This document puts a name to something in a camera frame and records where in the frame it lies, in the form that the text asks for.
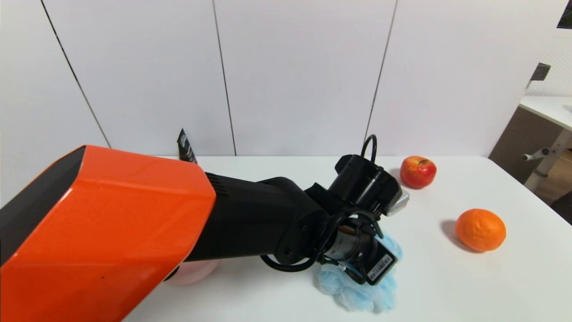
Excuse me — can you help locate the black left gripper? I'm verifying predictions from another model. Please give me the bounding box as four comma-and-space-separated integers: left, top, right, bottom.
332, 229, 398, 286

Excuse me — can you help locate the light blue mesh bath loofah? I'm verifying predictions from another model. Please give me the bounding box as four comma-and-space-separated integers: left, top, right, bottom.
314, 232, 403, 313

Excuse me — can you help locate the pink bowl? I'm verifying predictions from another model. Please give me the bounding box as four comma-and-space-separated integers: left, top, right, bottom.
164, 259, 219, 287

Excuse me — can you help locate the dark grey cone object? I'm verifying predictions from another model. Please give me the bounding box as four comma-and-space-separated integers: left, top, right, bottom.
177, 128, 198, 164

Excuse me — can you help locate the red apple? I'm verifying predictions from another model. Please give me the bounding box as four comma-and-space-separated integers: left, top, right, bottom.
400, 155, 437, 189

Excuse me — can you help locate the orange fruit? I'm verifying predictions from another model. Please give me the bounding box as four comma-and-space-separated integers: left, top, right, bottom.
455, 208, 507, 253

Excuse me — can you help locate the white desk leg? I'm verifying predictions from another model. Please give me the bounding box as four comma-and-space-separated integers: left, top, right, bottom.
524, 129, 572, 193

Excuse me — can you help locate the white desk top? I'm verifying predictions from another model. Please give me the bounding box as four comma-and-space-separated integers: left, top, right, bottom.
518, 95, 572, 131

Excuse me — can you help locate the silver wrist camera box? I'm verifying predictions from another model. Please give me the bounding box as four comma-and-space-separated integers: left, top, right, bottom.
385, 188, 410, 217

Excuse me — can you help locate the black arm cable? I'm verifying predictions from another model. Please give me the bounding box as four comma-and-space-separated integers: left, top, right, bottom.
260, 134, 385, 273

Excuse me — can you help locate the grey desk crank handle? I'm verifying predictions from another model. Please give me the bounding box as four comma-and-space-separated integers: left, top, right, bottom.
522, 148, 550, 162

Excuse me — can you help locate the dark wall mounted box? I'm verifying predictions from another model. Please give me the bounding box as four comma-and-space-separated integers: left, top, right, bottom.
530, 63, 551, 82

